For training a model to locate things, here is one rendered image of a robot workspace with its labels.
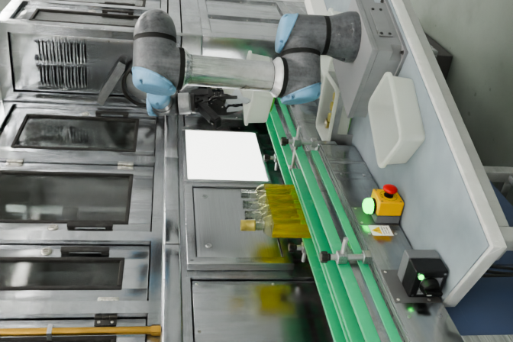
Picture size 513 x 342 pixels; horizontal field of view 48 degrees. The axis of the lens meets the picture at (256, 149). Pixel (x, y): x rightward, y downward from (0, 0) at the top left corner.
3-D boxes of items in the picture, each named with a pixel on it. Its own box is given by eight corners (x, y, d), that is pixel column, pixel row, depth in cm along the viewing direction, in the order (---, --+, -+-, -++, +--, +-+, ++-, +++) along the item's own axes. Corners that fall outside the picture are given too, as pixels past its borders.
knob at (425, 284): (435, 291, 135) (440, 302, 132) (417, 292, 134) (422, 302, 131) (440, 277, 133) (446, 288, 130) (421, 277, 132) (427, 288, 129)
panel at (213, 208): (256, 137, 262) (181, 133, 256) (257, 130, 261) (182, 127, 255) (293, 270, 185) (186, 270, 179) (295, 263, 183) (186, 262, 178)
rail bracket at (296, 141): (311, 167, 205) (275, 166, 203) (318, 124, 197) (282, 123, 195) (312, 172, 202) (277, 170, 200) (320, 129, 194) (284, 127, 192)
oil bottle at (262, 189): (314, 198, 201) (253, 196, 197) (317, 184, 198) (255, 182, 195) (317, 207, 196) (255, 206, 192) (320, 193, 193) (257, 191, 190)
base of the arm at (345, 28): (353, 1, 174) (321, -1, 173) (365, 28, 163) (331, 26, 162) (341, 44, 184) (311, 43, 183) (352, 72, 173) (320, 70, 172)
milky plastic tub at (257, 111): (273, 49, 201) (248, 46, 199) (279, 95, 187) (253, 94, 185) (263, 84, 214) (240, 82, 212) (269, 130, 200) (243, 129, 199)
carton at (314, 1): (320, -10, 251) (307, -11, 250) (330, 21, 235) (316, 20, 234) (317, 2, 256) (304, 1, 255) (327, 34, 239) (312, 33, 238)
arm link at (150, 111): (146, 114, 200) (150, 119, 208) (178, 111, 200) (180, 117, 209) (144, 91, 201) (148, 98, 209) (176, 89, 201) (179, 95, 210)
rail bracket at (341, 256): (368, 256, 149) (317, 256, 147) (373, 233, 146) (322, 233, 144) (372, 266, 146) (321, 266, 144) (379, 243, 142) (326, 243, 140)
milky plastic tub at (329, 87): (337, 127, 220) (314, 125, 218) (347, 71, 209) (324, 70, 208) (349, 149, 205) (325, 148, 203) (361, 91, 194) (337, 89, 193)
